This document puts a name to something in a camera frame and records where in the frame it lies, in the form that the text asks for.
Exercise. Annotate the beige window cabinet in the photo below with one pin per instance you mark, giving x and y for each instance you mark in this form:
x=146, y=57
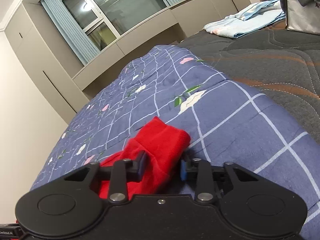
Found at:
x=60, y=76

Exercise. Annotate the light blue curtain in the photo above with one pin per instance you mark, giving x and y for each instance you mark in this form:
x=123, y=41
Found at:
x=75, y=37

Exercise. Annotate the grey white bag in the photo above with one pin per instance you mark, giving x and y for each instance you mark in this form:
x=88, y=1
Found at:
x=301, y=15

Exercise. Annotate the red pants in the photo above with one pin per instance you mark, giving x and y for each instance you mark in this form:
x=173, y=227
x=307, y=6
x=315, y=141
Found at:
x=163, y=144

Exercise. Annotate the window with white frame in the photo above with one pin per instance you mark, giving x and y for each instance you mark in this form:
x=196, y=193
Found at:
x=105, y=20

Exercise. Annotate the blue floral checked quilt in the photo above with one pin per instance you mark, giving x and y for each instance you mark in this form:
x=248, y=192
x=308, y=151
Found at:
x=227, y=121

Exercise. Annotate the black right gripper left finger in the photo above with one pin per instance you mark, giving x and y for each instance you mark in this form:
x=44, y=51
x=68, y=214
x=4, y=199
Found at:
x=123, y=171

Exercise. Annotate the light blue folded bedding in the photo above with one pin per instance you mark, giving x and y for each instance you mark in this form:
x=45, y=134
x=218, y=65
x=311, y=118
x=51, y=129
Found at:
x=253, y=17

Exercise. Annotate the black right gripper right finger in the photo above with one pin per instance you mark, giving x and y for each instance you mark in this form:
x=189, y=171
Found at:
x=199, y=173

